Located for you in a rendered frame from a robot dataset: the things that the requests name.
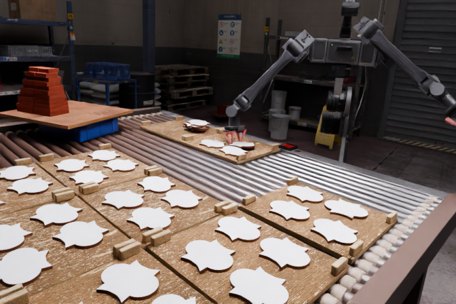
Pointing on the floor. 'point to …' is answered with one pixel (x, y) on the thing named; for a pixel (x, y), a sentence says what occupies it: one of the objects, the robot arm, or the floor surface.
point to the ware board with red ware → (220, 112)
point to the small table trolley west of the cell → (105, 86)
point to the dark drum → (146, 97)
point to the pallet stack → (181, 86)
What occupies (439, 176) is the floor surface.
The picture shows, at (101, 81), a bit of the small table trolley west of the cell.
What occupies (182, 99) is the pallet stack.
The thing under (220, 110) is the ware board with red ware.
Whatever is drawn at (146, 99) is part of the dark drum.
